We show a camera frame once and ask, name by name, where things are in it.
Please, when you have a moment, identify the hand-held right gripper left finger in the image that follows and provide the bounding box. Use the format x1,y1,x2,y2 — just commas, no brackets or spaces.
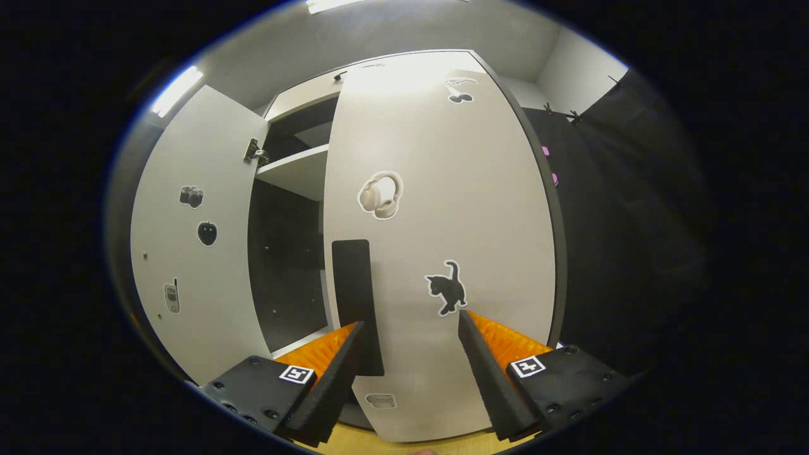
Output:
199,320,366,448

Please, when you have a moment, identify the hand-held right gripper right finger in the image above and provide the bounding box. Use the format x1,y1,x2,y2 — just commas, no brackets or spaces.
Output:
456,310,633,443

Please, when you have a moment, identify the white door with camera sticker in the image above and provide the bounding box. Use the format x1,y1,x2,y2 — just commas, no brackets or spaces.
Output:
130,85,269,386

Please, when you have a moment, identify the white door with headphone sticker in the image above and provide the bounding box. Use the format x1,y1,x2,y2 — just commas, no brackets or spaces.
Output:
322,51,568,443

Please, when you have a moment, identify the white cabinet shelf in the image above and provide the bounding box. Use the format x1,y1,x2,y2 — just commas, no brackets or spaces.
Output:
255,144,331,202
271,325,332,361

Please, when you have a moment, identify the black backdrop cloth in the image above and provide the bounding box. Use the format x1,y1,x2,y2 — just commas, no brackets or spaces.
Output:
106,66,707,380

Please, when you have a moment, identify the metal door hinge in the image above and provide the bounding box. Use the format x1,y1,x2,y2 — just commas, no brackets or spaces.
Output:
243,138,271,166

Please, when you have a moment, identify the white cabinet drawer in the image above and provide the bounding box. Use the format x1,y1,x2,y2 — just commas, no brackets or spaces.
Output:
264,68,345,122

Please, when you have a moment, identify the narrow ceiling light strip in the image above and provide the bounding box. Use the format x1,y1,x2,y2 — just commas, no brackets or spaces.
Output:
150,65,205,119

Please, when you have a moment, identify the rectangular ceiling light panel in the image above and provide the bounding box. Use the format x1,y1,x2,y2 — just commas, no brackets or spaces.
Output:
305,0,471,15

